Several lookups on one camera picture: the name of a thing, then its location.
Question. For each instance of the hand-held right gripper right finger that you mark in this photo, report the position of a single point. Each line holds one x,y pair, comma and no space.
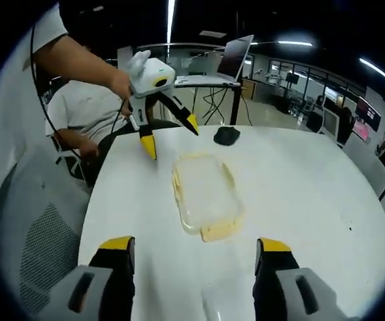
272,281

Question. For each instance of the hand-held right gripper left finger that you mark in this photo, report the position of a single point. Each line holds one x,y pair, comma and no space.
112,277

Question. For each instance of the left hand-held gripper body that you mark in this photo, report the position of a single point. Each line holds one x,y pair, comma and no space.
150,78

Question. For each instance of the clear plastic food container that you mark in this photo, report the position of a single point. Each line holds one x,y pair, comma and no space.
209,197

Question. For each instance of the person's left hand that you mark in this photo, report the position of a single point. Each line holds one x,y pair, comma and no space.
139,61

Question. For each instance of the black crumpled cloth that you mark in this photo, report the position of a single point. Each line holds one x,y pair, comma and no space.
226,135

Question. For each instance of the black-legged laptop desk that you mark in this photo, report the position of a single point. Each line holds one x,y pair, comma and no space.
236,100

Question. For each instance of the ceiling strip light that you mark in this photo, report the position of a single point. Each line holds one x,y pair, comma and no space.
170,20
378,71
295,43

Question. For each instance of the silver open laptop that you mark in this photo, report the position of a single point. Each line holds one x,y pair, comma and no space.
226,63

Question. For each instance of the white office chair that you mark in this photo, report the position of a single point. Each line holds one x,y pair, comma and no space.
67,160

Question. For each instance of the grey mesh office chair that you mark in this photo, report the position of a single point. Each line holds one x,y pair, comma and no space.
42,227

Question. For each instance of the person's white shirt sleeve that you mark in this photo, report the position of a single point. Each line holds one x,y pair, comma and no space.
50,30

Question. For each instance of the pink-lit wall monitor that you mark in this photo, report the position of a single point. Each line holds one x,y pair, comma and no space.
368,113

